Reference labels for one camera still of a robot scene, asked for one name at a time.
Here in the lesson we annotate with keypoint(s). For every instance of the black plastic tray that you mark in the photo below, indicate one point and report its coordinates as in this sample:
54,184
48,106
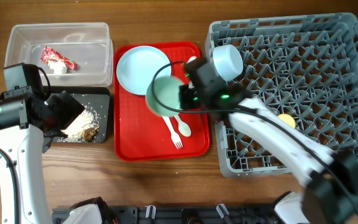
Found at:
92,98

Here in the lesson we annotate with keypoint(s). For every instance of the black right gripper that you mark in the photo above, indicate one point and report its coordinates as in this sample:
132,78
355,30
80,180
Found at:
186,103

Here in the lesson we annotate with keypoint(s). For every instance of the light blue plate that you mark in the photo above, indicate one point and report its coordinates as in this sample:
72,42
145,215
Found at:
137,67

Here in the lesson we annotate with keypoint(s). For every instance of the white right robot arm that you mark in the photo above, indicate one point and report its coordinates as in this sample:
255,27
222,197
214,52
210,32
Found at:
330,179

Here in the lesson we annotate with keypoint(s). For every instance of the red serving tray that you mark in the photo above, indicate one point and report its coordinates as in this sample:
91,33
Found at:
139,135

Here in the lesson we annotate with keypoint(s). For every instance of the white plastic fork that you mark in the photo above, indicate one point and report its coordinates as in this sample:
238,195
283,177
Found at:
174,136

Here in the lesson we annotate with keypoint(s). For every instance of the mint green bowl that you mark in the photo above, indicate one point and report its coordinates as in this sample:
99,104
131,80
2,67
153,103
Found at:
167,91

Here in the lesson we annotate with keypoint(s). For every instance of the yellow plastic cup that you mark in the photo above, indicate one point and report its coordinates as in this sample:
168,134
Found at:
288,119

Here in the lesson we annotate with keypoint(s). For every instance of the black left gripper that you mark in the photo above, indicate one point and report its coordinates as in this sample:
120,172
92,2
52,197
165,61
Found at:
69,107

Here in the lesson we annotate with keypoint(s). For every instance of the white plastic spoon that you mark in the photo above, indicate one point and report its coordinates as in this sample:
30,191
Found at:
183,128

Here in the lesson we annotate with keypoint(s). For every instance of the red snack wrapper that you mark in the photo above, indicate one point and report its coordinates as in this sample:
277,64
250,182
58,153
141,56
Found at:
52,55

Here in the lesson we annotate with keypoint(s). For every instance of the white tissue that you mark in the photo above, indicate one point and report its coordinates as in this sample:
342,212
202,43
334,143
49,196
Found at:
58,67

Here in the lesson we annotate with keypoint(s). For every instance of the light blue bowl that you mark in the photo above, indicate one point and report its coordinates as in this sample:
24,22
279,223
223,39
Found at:
227,62

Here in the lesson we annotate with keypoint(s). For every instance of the rice and food scraps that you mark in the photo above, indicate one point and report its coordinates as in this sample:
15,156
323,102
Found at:
88,119

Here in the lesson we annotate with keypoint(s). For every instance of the grey dishwasher rack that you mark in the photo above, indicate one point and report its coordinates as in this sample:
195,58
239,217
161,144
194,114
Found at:
304,66

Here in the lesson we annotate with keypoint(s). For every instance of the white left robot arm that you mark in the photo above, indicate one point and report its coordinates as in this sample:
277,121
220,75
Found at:
28,123

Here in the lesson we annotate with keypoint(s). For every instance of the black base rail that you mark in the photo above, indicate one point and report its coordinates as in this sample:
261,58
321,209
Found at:
218,214

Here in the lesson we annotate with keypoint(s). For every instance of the clear plastic bin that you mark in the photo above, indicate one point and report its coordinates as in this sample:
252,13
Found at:
88,44

